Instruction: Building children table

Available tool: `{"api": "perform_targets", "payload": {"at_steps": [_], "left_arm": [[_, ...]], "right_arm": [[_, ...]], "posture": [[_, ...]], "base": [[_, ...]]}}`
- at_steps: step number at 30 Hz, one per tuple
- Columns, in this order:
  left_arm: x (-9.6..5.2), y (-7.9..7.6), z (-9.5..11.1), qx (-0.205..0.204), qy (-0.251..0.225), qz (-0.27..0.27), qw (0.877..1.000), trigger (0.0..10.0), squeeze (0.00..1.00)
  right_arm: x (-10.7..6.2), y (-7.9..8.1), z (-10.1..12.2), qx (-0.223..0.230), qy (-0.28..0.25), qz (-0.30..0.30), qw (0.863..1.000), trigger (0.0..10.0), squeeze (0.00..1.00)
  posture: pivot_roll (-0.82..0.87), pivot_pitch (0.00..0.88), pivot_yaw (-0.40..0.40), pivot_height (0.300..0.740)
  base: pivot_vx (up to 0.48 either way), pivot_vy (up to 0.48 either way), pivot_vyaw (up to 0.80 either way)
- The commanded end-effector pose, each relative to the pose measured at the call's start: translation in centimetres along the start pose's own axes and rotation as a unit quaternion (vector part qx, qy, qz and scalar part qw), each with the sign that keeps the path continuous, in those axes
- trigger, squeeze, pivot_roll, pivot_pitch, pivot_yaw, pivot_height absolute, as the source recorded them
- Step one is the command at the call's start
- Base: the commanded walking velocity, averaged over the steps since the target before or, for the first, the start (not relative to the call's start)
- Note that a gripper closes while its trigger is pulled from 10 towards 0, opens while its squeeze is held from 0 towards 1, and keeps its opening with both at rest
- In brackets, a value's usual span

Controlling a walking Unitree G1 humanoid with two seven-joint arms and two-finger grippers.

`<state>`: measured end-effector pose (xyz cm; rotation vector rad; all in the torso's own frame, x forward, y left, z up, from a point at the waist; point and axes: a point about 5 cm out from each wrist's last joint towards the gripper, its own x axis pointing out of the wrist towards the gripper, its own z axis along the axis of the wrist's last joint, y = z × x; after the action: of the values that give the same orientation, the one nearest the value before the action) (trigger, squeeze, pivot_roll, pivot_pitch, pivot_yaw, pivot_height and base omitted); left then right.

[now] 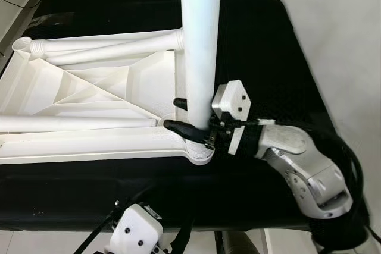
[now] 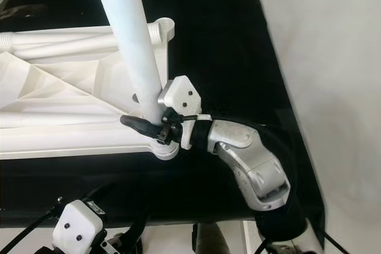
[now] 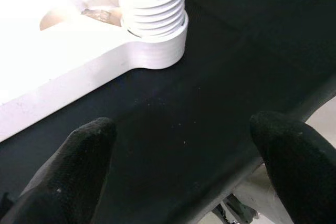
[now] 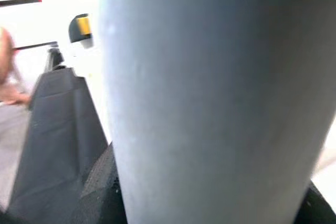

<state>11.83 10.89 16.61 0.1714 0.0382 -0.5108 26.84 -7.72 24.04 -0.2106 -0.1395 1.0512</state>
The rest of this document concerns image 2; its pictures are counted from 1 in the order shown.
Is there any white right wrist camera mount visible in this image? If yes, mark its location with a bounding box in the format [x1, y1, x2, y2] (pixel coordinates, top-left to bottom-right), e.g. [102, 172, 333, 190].
[158, 76, 212, 150]

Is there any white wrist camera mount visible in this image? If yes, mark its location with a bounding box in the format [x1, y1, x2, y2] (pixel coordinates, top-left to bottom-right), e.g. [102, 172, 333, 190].
[158, 76, 212, 150]
[52, 199, 105, 254]

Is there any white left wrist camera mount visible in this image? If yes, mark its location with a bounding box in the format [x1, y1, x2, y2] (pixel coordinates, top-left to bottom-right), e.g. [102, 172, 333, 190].
[52, 199, 105, 254]

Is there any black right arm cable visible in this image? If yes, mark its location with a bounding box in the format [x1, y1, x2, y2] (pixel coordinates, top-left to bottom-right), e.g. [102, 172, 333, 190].
[208, 117, 328, 254]

